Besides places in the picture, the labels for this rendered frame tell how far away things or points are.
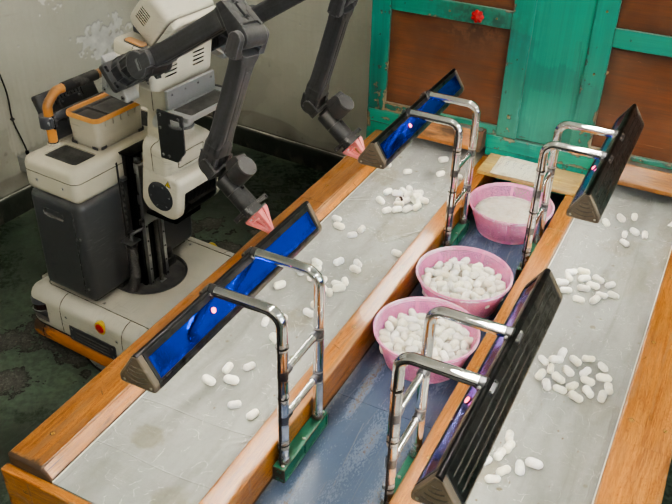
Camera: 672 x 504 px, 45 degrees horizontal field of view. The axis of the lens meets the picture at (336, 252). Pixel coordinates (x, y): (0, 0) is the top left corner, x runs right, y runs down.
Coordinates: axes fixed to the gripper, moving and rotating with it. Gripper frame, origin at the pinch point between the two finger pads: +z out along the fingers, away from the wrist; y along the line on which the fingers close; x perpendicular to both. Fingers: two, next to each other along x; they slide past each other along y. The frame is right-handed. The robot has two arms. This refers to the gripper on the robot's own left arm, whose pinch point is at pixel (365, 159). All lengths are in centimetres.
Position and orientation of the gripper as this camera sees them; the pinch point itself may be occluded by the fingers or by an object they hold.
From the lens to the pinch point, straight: 261.8
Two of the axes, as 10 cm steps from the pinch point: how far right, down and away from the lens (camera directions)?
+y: 4.6, -4.9, 7.4
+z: 6.7, 7.4, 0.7
